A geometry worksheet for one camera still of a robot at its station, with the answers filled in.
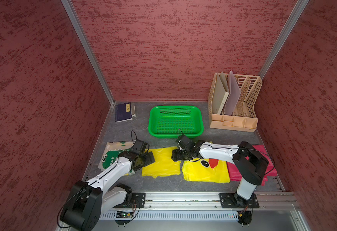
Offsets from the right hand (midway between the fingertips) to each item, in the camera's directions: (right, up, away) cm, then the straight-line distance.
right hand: (177, 160), depth 88 cm
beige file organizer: (+48, +27, +13) cm, 57 cm away
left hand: (-18, -2, -2) cm, 18 cm away
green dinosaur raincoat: (-41, +5, -1) cm, 41 cm away
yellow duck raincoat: (+17, -5, -4) cm, 18 cm away
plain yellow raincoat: (-8, -3, -2) cm, 9 cm away
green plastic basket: (-5, +23, +19) cm, 30 cm away
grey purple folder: (+38, +44, +3) cm, 58 cm away
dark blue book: (-43, +31, +26) cm, 59 cm away
